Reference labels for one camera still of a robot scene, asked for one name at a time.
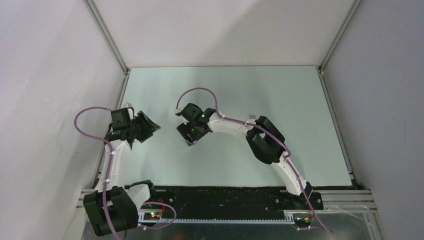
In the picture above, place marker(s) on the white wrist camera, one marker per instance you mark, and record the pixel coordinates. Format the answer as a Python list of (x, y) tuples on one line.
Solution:
[(130, 110), (178, 112)]

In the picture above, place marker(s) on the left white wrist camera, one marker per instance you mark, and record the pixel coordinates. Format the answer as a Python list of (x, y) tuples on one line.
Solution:
[(130, 110)]

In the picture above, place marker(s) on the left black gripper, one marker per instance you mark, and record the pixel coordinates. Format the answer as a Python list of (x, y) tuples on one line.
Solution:
[(148, 126)]

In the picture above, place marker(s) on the left aluminium corner post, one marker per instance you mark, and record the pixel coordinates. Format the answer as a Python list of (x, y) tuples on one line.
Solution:
[(106, 34)]

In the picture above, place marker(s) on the right aluminium corner post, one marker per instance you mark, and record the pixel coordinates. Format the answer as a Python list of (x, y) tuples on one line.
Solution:
[(340, 33)]

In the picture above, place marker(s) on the grey cable duct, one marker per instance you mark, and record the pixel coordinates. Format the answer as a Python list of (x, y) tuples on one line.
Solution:
[(145, 218)]

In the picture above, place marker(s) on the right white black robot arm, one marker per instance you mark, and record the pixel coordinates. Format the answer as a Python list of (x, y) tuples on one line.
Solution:
[(264, 139)]

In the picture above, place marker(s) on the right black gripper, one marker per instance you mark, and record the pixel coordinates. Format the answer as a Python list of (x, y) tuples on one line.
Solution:
[(184, 129)]

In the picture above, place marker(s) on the aluminium corner post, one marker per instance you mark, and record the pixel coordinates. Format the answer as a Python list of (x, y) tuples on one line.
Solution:
[(340, 33), (106, 34)]

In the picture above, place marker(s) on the aluminium frame rail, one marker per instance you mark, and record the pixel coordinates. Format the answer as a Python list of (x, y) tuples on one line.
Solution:
[(353, 201)]

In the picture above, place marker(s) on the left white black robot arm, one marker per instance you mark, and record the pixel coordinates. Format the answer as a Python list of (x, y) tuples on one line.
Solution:
[(113, 206)]

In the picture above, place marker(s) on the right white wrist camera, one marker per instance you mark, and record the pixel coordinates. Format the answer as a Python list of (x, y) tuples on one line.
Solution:
[(178, 112)]

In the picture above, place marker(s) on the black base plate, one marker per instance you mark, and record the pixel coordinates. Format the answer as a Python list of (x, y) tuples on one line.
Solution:
[(250, 210)]

